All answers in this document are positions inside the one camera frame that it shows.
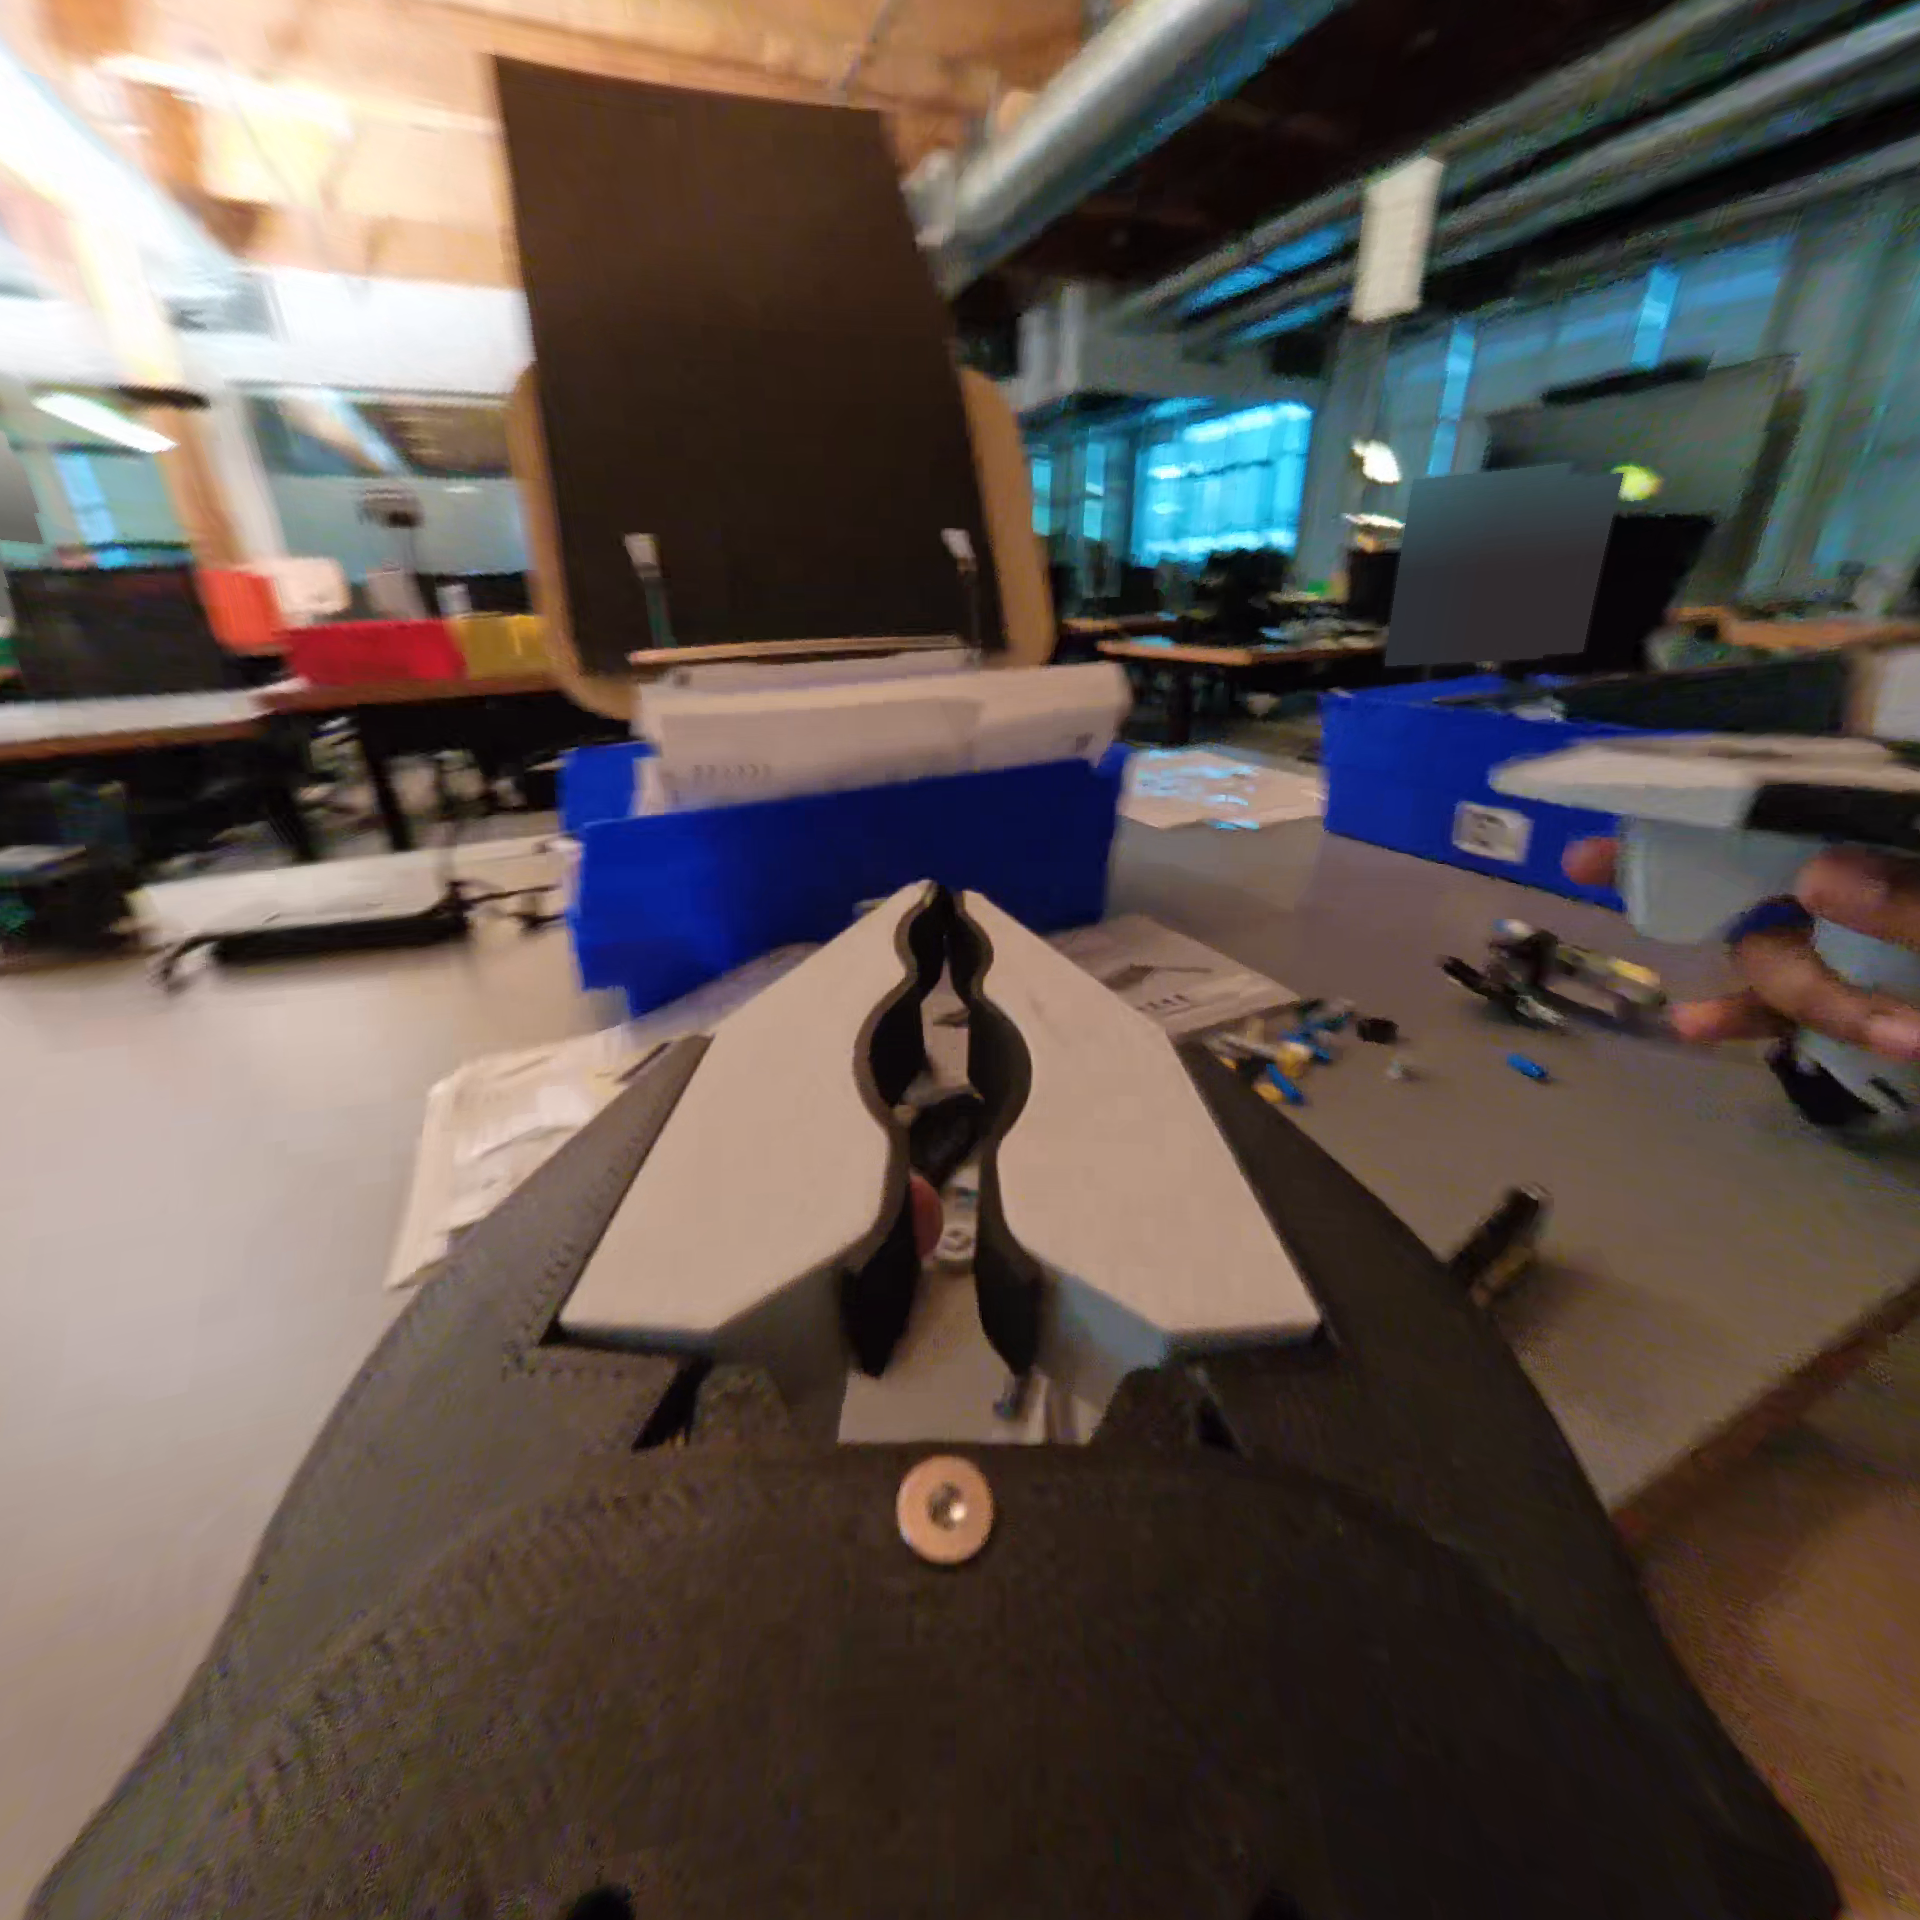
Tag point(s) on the black and yellow lego assembly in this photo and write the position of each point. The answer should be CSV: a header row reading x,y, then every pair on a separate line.
x,y
1507,1243

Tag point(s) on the yellow bin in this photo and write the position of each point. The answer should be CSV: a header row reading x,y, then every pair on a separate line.
x,y
503,642

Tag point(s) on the printed paper sheets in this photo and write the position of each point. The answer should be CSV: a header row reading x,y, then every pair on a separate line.
x,y
495,1126

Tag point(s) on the black monitor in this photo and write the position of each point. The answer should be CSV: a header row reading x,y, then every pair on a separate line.
x,y
114,628

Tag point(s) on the small black lego assembly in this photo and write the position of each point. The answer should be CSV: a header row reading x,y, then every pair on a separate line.
x,y
1546,974

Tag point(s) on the plain blue bin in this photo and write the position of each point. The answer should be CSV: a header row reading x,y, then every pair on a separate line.
x,y
750,884

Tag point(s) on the pile of small lego pieces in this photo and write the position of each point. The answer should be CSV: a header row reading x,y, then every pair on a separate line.
x,y
1300,1043

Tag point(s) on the person's right hand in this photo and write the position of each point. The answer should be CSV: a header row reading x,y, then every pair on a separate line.
x,y
1845,990

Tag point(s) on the long background table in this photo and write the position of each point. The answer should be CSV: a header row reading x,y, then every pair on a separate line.
x,y
181,713

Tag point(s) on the metal ceiling duct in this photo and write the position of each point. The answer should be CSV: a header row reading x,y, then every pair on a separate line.
x,y
1080,106

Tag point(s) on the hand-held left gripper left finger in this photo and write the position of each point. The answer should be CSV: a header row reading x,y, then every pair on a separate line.
x,y
734,1200

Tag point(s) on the dark electronic device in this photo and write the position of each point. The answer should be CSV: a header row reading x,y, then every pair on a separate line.
x,y
60,900

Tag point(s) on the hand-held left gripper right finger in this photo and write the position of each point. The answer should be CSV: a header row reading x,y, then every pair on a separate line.
x,y
1155,1200

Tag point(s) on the wooden background table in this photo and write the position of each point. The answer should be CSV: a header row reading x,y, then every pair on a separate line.
x,y
1245,651

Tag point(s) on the large grey display board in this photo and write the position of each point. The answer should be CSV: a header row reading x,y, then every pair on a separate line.
x,y
1651,465

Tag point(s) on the hanging white panel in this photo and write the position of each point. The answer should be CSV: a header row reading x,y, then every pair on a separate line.
x,y
1395,241

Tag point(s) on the white paper stack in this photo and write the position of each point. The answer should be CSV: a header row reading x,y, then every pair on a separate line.
x,y
839,734

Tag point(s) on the black power strip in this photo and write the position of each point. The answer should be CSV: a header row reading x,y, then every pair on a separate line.
x,y
330,930

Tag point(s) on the blue bin with white label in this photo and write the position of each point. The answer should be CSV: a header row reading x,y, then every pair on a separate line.
x,y
1395,779

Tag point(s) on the red bin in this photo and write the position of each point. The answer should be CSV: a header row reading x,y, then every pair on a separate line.
x,y
375,649

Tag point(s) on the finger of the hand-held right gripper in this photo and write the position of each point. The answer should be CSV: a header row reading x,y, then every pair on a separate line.
x,y
1635,779

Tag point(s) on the open cardboard box black lid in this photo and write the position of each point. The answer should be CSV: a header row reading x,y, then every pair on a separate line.
x,y
720,376

